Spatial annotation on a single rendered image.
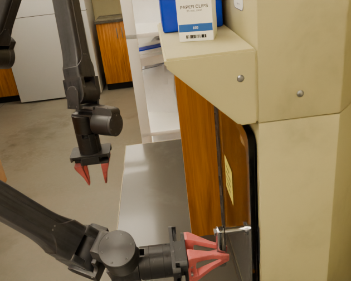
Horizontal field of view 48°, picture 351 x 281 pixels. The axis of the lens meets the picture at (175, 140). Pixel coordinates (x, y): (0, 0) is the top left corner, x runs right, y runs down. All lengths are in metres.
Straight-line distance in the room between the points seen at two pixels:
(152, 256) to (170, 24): 0.39
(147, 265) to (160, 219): 0.49
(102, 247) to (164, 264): 0.12
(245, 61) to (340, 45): 0.12
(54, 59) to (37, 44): 0.28
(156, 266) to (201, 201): 0.37
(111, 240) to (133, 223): 0.54
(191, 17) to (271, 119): 0.18
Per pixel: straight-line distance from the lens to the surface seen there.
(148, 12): 1.91
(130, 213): 1.21
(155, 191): 1.29
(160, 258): 0.68
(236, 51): 0.50
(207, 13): 0.57
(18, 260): 2.78
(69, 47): 0.99
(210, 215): 1.05
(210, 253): 0.69
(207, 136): 0.93
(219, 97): 0.51
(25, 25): 5.63
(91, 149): 1.01
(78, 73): 0.97
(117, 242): 0.63
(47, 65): 5.67
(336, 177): 0.62
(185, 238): 0.69
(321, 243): 0.67
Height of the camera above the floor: 1.62
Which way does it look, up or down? 25 degrees down
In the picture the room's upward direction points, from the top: 7 degrees counter-clockwise
